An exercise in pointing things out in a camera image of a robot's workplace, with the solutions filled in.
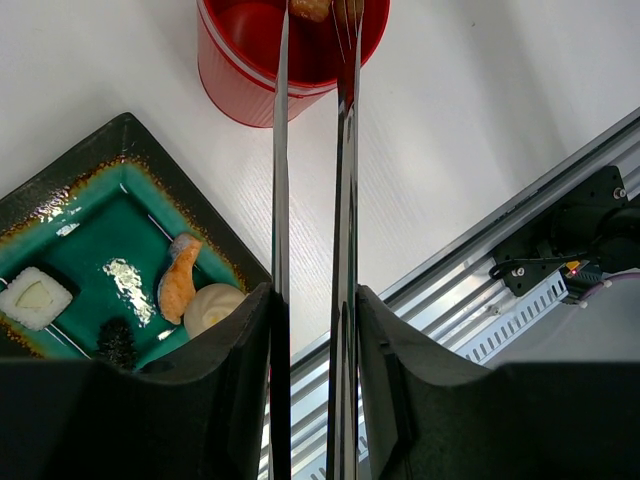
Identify aluminium mounting rail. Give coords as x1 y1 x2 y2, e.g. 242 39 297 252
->
291 111 639 479

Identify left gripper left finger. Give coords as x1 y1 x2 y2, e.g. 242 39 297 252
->
1 283 271 479

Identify long metal tongs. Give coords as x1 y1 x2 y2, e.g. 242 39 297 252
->
272 1 364 479

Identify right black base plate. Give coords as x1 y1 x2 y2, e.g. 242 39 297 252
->
489 166 639 297

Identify orange salmon piece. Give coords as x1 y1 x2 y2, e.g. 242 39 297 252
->
157 233 203 325

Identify red cylindrical container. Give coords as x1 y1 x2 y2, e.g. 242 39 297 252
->
196 0 391 129

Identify white sushi roll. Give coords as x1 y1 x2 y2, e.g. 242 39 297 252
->
1 267 73 331

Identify black seaweed piece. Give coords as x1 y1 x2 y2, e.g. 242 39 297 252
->
97 317 138 371

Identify round white bun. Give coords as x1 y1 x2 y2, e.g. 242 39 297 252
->
183 283 246 339

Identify white slotted cable duct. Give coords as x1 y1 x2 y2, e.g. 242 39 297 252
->
291 271 567 479

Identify small orange fried piece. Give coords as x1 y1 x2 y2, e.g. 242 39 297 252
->
287 0 365 31

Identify square dark teal plate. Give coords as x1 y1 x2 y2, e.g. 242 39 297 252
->
1 113 269 365

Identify right small circuit board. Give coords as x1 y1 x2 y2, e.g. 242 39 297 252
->
564 261 603 304

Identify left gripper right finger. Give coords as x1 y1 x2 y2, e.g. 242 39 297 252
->
356 286 639 479

